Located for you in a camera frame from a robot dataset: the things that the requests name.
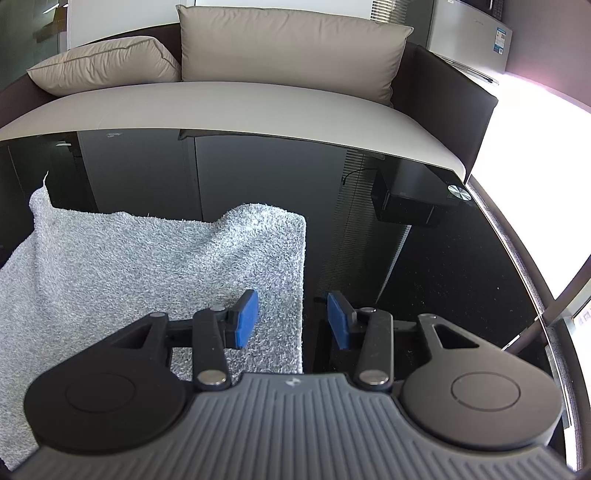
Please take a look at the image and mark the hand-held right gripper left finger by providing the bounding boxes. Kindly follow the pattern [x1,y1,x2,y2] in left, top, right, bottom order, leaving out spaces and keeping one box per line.
[108,289,259,392]

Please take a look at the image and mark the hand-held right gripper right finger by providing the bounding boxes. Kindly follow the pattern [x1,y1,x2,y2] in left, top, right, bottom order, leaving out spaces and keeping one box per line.
[327,292,481,391]

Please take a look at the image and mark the grey fluffy towel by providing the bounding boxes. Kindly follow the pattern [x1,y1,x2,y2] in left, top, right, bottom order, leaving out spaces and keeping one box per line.
[0,173,308,467]

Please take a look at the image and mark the metal table leg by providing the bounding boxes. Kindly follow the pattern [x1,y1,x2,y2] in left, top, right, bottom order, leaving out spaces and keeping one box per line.
[505,295,575,357]

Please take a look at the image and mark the brown sofa with beige seat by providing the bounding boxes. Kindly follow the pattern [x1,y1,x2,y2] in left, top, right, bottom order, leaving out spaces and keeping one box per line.
[0,23,499,185]

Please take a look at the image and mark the large beige cushion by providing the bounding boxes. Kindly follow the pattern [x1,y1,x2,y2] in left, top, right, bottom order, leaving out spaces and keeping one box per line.
[175,4,415,108]

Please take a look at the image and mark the small beige cushion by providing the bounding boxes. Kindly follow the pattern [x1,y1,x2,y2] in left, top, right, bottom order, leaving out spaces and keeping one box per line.
[27,36,182,97]

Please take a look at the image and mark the silver mini fridge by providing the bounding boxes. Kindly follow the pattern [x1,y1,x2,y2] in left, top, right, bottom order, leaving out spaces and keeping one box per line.
[425,0,513,87]

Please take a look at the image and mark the black microwave oven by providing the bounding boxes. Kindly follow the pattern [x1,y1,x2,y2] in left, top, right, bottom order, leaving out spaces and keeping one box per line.
[475,0,505,19]

